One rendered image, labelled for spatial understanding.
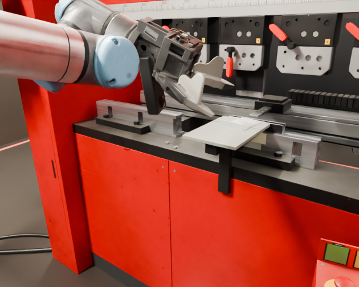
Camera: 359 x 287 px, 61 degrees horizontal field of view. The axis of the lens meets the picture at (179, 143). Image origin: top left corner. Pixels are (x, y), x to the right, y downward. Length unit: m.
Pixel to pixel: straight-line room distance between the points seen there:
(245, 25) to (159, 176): 0.65
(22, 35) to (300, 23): 0.77
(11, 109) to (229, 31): 3.52
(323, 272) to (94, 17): 0.72
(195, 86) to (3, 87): 3.78
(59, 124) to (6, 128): 2.75
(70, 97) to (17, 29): 1.18
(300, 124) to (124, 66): 0.97
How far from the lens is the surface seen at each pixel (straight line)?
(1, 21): 0.40
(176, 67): 0.55
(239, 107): 1.40
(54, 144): 1.57
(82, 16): 0.60
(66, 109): 1.56
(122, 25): 0.58
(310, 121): 1.30
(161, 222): 1.36
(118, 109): 1.48
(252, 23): 1.04
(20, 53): 0.40
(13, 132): 4.32
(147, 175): 1.29
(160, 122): 1.31
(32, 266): 2.12
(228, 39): 1.07
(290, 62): 1.00
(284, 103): 1.28
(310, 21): 0.98
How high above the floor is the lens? 1.31
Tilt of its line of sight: 21 degrees down
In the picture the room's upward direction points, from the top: 1 degrees counter-clockwise
